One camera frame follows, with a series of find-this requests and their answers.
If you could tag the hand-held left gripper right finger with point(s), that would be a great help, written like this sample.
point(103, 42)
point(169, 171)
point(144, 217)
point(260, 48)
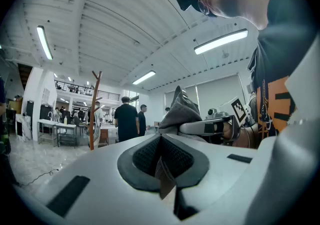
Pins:
point(220, 169)

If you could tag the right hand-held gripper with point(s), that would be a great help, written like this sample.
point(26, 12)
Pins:
point(238, 111)

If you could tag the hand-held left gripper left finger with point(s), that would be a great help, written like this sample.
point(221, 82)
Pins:
point(100, 169)

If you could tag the brown wooden coat rack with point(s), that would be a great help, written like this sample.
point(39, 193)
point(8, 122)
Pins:
point(94, 114)

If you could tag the person's right forearm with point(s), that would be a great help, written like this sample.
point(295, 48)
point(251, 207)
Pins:
point(247, 136)

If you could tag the grey window blind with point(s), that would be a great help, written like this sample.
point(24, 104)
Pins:
point(220, 94)

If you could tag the white table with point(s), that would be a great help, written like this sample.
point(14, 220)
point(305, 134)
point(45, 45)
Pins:
point(66, 131)
point(46, 126)

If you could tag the yellow bottle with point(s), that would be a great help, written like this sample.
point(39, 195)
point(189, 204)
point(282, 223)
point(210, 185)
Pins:
point(65, 120)

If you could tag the long ceiling light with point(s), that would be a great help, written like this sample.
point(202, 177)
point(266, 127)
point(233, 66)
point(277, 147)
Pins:
point(221, 41)
point(44, 42)
point(143, 77)

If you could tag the black balcony railing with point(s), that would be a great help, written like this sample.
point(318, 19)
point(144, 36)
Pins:
point(87, 91)

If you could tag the marble counter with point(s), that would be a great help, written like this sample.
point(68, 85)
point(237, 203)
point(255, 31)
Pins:
point(23, 126)

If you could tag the dark t-shirt with orange print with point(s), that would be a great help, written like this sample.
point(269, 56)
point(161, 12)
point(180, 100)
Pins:
point(280, 56)

